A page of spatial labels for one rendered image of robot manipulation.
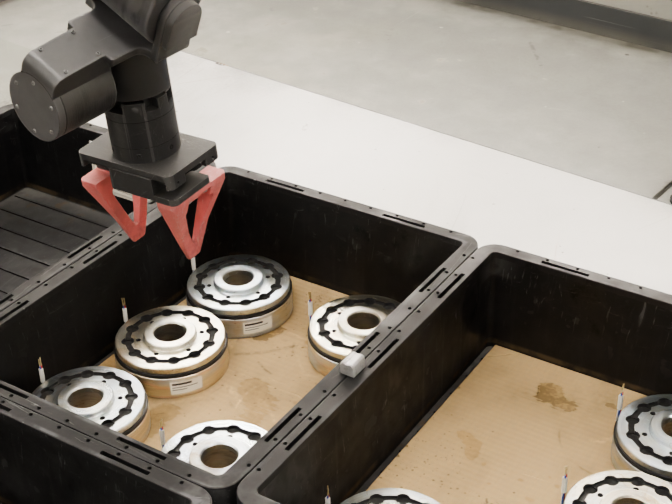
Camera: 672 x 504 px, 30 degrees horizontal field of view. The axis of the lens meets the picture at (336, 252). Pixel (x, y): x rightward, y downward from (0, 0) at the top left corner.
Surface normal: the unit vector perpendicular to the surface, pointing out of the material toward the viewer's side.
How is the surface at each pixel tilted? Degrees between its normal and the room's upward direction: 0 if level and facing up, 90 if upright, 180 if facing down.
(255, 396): 0
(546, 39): 0
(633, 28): 90
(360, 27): 0
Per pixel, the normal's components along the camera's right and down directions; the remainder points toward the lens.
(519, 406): -0.02, -0.85
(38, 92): -0.64, 0.47
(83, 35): 0.26, -0.62
